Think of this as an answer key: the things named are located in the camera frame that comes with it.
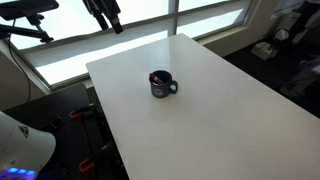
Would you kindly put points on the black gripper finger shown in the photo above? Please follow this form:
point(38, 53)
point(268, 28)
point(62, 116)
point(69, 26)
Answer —
point(96, 13)
point(113, 15)

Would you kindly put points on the red dry erase marker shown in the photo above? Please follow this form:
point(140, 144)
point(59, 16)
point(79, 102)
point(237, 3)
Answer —
point(154, 77)

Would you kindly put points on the dark blue enamel mug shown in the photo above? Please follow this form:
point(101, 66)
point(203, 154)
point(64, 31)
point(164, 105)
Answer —
point(160, 90)

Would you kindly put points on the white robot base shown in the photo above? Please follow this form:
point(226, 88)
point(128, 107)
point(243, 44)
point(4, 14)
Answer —
point(20, 146)

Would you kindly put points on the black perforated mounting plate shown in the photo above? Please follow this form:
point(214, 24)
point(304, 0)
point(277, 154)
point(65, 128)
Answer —
point(71, 143)

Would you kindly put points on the white box device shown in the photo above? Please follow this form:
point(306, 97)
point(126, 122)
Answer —
point(263, 50)

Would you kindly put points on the black camera on stand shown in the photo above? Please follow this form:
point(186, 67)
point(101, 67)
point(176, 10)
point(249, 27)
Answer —
point(26, 8)

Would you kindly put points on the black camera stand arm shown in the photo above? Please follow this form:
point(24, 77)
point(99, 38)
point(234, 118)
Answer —
point(20, 31)

